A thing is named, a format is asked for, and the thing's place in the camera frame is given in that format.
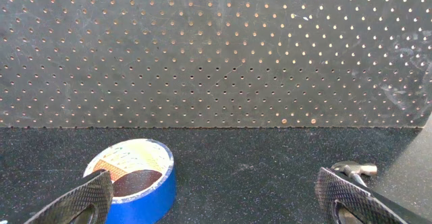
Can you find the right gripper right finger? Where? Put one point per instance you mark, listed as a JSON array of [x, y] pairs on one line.
[[351, 193]]

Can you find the hammer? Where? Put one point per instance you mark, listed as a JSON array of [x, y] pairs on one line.
[[354, 169]]

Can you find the roll of blue tape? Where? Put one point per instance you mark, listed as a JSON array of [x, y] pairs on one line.
[[145, 207]]

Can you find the black pegboard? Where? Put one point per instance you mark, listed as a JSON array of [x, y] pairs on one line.
[[216, 55]]

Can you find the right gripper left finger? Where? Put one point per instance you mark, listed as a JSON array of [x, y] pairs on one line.
[[91, 193]]

